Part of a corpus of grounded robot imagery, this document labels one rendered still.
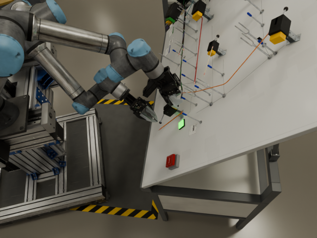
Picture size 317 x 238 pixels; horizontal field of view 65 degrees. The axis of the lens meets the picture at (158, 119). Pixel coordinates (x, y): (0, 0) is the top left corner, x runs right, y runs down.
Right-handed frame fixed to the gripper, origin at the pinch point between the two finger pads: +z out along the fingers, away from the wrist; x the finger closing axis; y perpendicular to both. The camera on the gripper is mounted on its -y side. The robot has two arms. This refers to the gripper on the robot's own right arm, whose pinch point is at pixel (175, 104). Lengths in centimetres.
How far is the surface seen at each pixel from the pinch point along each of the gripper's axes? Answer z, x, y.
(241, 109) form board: -5.6, -19.2, 28.6
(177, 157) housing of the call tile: 7.8, -22.6, -3.2
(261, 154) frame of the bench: 53, -5, 25
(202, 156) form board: 3.3, -28.0, 9.6
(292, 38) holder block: -17, -8, 50
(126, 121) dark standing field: 76, 78, -95
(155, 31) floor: 72, 211, -66
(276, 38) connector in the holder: -22, -11, 45
